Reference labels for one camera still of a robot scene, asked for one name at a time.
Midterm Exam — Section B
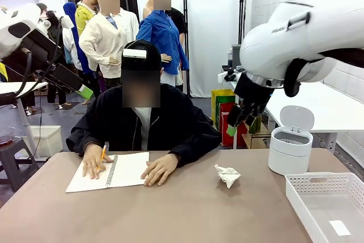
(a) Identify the black corner stand pole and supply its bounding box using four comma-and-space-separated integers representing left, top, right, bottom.
238, 0, 249, 45

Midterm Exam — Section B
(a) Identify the person's left hand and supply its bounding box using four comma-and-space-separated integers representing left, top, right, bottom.
140, 153, 179, 187

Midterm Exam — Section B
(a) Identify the mannequin in yellow jacket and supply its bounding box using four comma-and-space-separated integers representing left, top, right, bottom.
75, 0, 99, 38

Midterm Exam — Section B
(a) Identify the glass bowl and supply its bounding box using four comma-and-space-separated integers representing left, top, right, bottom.
0, 126, 17, 149

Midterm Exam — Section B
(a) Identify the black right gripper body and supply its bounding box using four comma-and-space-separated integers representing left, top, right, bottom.
233, 72, 275, 110

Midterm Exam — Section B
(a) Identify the white head-mounted camera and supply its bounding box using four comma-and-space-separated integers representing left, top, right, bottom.
122, 49, 148, 58

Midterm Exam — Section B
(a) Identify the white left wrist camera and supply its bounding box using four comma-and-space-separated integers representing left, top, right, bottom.
36, 11, 72, 31

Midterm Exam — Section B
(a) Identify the mannequin in cream jacket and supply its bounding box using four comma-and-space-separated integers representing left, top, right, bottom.
78, 0, 140, 79

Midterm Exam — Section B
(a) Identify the black stool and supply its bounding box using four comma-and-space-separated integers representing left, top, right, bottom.
0, 137, 39, 192

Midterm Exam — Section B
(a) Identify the white lidded trash bin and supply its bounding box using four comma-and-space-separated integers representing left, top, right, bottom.
268, 105, 315, 175

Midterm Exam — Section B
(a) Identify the white spiral notebook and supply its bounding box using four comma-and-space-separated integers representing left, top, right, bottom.
65, 151, 150, 193

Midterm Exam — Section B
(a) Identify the person's left forearm black sleeve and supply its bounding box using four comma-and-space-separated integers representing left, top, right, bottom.
170, 136, 222, 160

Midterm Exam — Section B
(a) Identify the wooden low shelf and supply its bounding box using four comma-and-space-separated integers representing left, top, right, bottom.
243, 127, 271, 149

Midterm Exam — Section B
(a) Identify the white paper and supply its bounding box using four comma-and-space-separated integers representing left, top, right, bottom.
214, 164, 242, 189

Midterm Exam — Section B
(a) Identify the person's right forearm black sleeve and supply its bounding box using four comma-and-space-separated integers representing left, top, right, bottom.
65, 131, 99, 158

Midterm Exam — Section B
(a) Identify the person in black jacket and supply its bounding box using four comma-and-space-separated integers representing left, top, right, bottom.
65, 40, 222, 160

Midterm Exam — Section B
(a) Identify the white perforated plastic basket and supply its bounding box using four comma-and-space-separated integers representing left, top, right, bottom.
285, 172, 364, 243

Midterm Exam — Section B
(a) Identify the grey metal box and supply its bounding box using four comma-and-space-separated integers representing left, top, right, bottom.
231, 44, 243, 69

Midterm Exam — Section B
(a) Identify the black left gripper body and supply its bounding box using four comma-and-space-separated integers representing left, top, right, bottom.
4, 30, 62, 75

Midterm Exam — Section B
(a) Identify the yellow green shopping bag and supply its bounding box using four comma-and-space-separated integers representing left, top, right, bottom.
211, 89, 237, 131

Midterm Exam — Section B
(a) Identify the white storage bin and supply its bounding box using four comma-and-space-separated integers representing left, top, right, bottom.
24, 125, 63, 158

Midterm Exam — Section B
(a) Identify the yellow pencil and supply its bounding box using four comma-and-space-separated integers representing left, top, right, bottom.
96, 145, 107, 173

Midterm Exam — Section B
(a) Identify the person's right hand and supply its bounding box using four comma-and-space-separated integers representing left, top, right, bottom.
82, 143, 114, 180

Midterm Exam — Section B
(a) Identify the black baseball cap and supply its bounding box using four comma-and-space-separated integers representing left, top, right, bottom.
121, 40, 162, 72

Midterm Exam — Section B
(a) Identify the mannequin in blue shirt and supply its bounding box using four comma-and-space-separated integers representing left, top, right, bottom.
136, 0, 190, 87

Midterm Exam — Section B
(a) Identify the large white table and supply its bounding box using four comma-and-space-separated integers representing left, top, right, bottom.
264, 80, 364, 149

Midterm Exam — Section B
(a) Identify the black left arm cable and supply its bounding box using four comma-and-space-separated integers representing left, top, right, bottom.
0, 17, 64, 106

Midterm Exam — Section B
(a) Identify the black light stand pole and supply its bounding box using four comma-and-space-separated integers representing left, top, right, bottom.
181, 0, 192, 97

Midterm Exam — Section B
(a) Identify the blue hanging garment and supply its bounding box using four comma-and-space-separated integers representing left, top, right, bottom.
63, 2, 93, 75

